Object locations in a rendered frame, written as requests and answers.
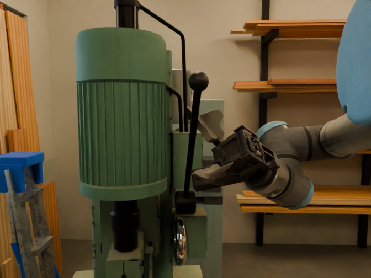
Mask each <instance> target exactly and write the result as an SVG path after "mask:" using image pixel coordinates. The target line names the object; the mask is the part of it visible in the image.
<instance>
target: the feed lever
mask: <svg viewBox="0 0 371 278"><path fill-rule="evenodd" d="M208 84H209V79H208V76H207V75H206V74H205V73H204V72H201V71H197V72H194V73H192V74H191V75H190V77H189V86H190V88H191V89H192V90H194V93H193V104H192V114H191V121H190V132H189V142H188V153H187V164H186V170H185V181H184V191H176V193H175V209H176V214H177V215H188V214H194V213H195V211H196V198H195V192H194V191H189V188H190V180H191V171H192V165H193V157H194V148H195V139H196V134H197V125H198V116H199V108H200V99H201V93H202V91H204V90H205V89H206V88H207V87H208Z"/></svg>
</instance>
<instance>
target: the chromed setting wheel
mask: <svg viewBox="0 0 371 278"><path fill-rule="evenodd" d="M174 225H175V232H176V233H175V234H174V249H176V250H175V252H174V259H175V263H176V265H177V266H180V267H181V266H184V265H185V264H186V261H187V234H186V224H185V221H184V219H183V218H182V217H177V218H176V219H175V220H174Z"/></svg>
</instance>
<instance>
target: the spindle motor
mask: <svg viewBox="0 0 371 278"><path fill-rule="evenodd" d="M75 64H76V83H77V85H76V89H77V118H78V148H79V178H80V181H79V182H80V193H81V194H82V195H83V196H85V197H87V198H90V199H95V200H104V201H130V200H138V199H144V198H147V197H152V196H155V195H158V194H160V193H162V192H164V191H165V190H166V189H167V115H166V86H165V84H166V43H165V41H164V39H163V37H162V36H161V35H158V34H156V33H153V32H151V31H147V30H141V29H134V28H120V27H103V28H91V29H86V30H83V31H80V32H79V33H78V35H77V37H76V39H75Z"/></svg>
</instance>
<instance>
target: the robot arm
mask: <svg viewBox="0 0 371 278"><path fill-rule="evenodd" d="M336 83H337V93H338V98H339V101H340V104H341V107H342V109H343V111H344V112H345V113H346V114H344V115H342V116H340V117H339V118H337V119H335V120H331V121H329V122H327V123H325V124H323V125H317V126H304V127H291V128H289V125H288V124H287V123H285V122H283V121H272V122H269V123H267V124H265V125H263V126H262V127H261V128H260V129H259V130H258V131H257V134H255V133H254V132H252V131H251V130H249V129H248V128H247V127H245V126H243V125H241V126H239V127H238V128H236V129H235V130H233V131H234V132H235V133H233V134H232V135H230V136H229V137H227V139H226V140H225V139H224V134H225V133H224V131H223V129H222V128H221V127H220V123H221V121H222V119H223V117H224V115H223V113H222V112H221V111H220V110H218V109H215V110H212V111H209V112H207V113H204V114H201V115H199V116H198V125H197V129H198V130H199V131H200V132H201V134H202V135H203V137H204V139H205V140H206V141H207V142H209V143H213V144H214V145H215V146H216V147H214V148H213V149H212V150H211V151H212V152H213V158H214V162H213V163H214V165H210V166H207V167H202V168H197V169H193V170H192V171H191V175H192V183H193V188H194V190H195V191H196V192H199V191H204V190H209V189H213V188H218V187H222V186H227V185H231V184H236V183H241V182H245V184H246V186H247V187H248V188H249V189H250V190H251V191H253V192H255V193H257V194H259V195H261V196H263V197H265V198H267V199H269V200H271V201H273V202H275V203H277V204H279V205H280V206H281V207H283V208H286V209H290V210H298V209H301V208H303V207H305V206H306V205H307V204H308V203H309V202H310V201H311V199H312V197H313V194H314V187H313V184H312V182H311V181H310V179H309V178H308V177H307V176H305V175H304V174H303V170H302V168H301V165H300V162H305V161H318V160H326V159H346V158H349V157H352V156H354V155H355V154H356V152H361V151H365V150H368V149H371V0H356V1H355V3H354V5H353V7H352V9H351V11H350V13H349V15H348V18H347V20H346V23H345V26H344V28H343V32H342V36H341V40H340V45H339V49H338V55H337V66H336ZM244 129H245V130H247V131H248V132H250V133H251V134H248V133H247V132H246V131H244Z"/></svg>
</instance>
